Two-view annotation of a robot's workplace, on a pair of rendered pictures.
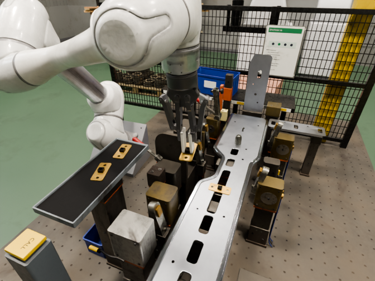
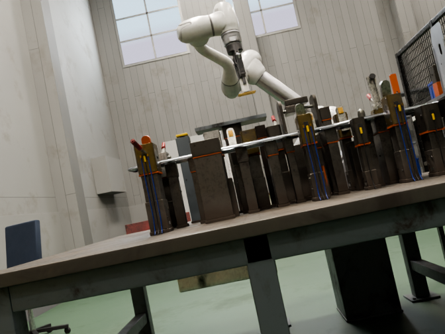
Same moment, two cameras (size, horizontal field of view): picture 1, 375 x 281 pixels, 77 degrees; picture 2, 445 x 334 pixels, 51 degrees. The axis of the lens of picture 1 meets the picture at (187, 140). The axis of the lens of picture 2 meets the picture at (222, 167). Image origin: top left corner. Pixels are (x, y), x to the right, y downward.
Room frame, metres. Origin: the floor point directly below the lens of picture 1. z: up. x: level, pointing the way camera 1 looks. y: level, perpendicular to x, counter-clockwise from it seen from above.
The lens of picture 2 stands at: (-0.32, -1.96, 0.77)
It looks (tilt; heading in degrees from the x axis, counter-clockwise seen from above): 4 degrees up; 70
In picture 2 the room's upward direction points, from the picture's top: 12 degrees counter-clockwise
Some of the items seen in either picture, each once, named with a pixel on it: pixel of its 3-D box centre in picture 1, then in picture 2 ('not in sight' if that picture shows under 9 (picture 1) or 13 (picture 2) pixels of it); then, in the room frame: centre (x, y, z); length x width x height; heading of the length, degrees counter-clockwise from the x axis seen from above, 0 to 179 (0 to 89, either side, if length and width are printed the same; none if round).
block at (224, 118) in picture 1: (221, 137); not in sight; (1.21, -0.21, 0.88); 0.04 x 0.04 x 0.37; 68
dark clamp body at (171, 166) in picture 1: (166, 200); (280, 166); (0.71, 0.09, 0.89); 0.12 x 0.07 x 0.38; 68
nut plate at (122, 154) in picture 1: (122, 150); not in sight; (0.68, 0.23, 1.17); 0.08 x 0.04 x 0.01; 169
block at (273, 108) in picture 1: (268, 130); not in sight; (1.30, -0.52, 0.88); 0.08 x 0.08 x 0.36; 68
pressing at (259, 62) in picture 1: (256, 84); (442, 62); (1.33, -0.40, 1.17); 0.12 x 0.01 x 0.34; 68
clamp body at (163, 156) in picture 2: not in sight; (168, 191); (0.18, 0.26, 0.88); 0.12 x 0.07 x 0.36; 68
